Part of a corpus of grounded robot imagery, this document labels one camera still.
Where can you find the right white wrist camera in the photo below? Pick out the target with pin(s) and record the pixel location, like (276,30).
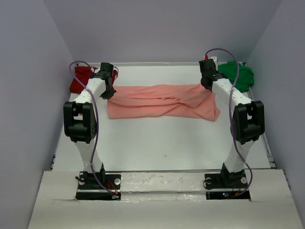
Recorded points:
(215,59)

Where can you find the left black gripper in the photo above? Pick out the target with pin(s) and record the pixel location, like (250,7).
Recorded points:
(107,96)

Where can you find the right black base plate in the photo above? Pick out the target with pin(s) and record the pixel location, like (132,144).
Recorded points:
(226,188)

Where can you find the red folded t shirt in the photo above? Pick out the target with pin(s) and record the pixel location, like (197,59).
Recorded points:
(83,73)

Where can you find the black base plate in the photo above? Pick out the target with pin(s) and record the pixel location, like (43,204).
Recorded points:
(226,188)
(89,189)

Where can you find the pink t shirt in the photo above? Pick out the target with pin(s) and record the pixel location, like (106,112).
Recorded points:
(190,101)

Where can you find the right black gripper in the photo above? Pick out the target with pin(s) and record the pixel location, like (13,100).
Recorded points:
(218,72)

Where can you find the green crumpled t shirt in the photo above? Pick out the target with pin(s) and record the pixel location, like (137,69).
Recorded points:
(245,78)

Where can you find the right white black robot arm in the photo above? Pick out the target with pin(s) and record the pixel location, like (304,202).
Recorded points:
(246,125)

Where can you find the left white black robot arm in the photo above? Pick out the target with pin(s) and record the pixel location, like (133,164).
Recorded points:
(81,122)

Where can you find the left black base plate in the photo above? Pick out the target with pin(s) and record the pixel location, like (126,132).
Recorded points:
(89,189)

